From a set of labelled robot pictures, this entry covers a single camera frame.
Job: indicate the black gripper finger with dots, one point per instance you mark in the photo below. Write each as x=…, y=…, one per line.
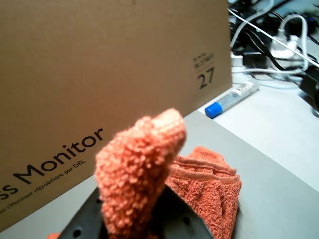
x=179, y=221
x=87, y=221

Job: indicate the brown cardboard monitor box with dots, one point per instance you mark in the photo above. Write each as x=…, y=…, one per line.
x=99, y=62

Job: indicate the black plug adapter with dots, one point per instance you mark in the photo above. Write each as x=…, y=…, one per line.
x=254, y=59

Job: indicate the grey table mat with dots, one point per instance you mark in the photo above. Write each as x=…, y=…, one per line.
x=261, y=199

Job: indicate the orange terry towel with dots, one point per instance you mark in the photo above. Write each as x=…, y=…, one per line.
x=137, y=174

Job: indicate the white plug adapter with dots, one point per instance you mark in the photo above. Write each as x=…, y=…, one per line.
x=284, y=48

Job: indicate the black power brick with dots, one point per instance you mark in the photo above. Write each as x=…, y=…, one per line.
x=311, y=84

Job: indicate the blue capped clear tube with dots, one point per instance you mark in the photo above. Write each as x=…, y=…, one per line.
x=234, y=95

